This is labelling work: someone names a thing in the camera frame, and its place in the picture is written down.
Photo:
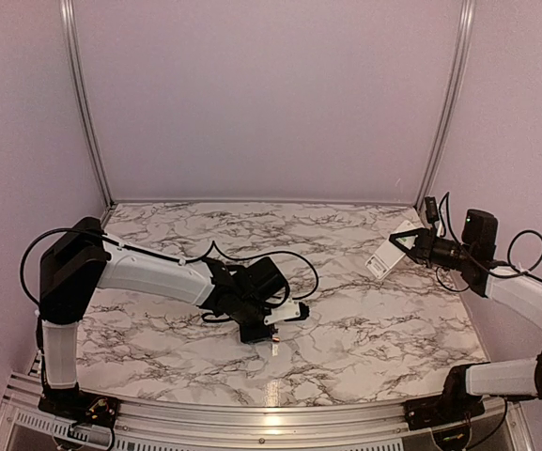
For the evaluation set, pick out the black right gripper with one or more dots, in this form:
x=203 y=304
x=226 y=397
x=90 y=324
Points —
x=423 y=247

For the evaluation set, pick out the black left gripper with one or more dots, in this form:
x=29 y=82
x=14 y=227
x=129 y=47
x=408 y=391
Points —
x=249 y=334

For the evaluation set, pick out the white remote control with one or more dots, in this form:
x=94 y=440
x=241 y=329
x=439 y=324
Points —
x=385 y=258

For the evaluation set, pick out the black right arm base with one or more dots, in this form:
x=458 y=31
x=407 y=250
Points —
x=452 y=405

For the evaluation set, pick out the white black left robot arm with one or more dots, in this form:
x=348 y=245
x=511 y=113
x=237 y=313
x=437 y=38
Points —
x=85 y=259

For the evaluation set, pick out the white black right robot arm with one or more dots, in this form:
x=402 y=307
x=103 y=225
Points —
x=472 y=256

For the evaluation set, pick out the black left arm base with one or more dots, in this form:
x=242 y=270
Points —
x=77 y=405

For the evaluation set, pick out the aluminium right corner post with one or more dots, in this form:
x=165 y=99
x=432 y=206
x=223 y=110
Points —
x=452 y=92

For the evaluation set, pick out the aluminium corner post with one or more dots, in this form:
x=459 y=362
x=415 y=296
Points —
x=452 y=92
x=69 y=26

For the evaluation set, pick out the aluminium left corner post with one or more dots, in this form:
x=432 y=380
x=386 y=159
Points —
x=69 y=26

